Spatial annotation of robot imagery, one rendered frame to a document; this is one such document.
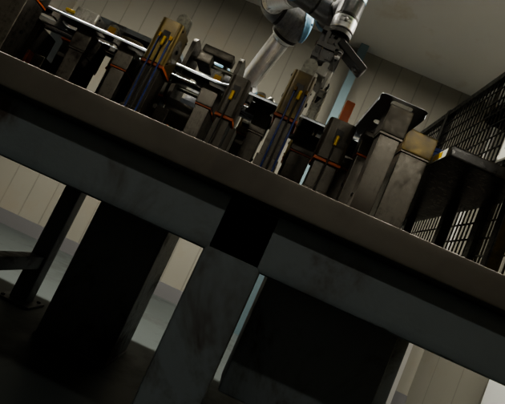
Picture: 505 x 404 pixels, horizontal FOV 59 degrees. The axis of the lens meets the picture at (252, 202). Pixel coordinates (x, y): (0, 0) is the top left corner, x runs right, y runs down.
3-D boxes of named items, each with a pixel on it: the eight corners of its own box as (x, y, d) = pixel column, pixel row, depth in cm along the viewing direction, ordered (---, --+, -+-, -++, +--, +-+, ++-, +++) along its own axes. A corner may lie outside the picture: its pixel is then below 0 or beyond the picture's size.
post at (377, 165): (334, 236, 84) (391, 102, 88) (329, 236, 89) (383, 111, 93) (359, 246, 84) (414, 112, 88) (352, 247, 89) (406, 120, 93)
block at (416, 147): (354, 259, 107) (410, 127, 112) (346, 259, 115) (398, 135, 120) (385, 272, 107) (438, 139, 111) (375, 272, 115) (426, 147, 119)
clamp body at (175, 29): (91, 138, 102) (159, 8, 106) (107, 150, 113) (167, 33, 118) (118, 149, 101) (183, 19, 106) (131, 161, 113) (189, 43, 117)
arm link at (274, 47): (218, 88, 210) (288, -10, 176) (244, 104, 216) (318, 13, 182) (215, 103, 202) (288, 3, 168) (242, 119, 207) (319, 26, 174)
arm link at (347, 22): (353, 32, 137) (360, 18, 129) (348, 45, 136) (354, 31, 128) (330, 23, 137) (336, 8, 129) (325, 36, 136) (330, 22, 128)
